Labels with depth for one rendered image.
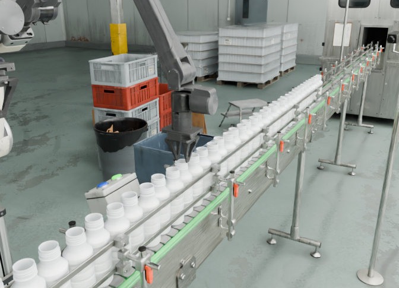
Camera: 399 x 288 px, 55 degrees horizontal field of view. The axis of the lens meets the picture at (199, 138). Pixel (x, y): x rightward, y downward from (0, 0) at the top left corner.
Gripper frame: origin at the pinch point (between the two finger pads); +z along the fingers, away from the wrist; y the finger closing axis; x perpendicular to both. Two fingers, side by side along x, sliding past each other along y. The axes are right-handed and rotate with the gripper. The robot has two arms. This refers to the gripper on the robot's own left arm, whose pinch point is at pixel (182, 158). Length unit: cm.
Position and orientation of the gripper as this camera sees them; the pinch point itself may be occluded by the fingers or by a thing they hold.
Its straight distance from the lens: 111.0
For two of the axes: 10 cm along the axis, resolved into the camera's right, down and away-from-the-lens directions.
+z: 0.0, 9.4, 3.3
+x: -4.9, 2.9, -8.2
